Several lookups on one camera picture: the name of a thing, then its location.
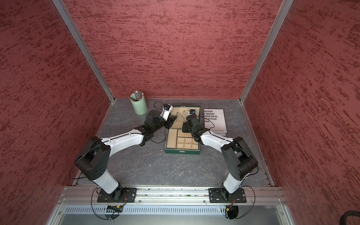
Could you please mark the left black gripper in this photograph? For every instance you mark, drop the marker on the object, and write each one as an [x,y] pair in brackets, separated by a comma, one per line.
[169,123]

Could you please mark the white printed paper sheet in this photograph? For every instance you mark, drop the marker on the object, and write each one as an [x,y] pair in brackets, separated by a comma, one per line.
[214,119]

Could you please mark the mint green pencil cup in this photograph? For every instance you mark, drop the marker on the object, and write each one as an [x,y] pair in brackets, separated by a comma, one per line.
[139,106]

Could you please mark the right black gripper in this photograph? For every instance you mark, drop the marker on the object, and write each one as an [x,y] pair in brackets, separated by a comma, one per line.
[184,130]

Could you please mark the green jewelry box beige lining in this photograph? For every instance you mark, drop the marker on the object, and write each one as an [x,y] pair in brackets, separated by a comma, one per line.
[178,142]

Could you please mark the left aluminium corner post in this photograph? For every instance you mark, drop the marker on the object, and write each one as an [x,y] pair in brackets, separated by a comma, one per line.
[65,15]

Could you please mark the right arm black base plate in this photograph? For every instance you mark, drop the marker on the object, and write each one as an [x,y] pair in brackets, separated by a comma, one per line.
[220,195]

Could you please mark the aluminium corner post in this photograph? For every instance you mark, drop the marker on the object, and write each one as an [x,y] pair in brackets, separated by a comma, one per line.
[281,15]
[65,15]

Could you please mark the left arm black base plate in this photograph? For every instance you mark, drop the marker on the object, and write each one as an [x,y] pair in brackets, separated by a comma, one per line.
[120,195]

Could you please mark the right aluminium corner post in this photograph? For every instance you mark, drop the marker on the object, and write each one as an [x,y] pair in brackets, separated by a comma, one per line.
[281,15]

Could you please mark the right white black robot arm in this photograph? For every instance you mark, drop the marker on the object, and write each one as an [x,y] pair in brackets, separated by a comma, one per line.
[237,155]

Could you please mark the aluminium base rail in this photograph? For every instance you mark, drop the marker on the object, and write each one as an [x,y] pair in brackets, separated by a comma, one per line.
[171,195]

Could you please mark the coloured pencils bundle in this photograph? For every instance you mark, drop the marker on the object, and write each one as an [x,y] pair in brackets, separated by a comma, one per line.
[138,95]

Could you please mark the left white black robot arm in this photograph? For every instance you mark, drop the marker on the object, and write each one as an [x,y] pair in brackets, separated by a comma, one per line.
[92,161]

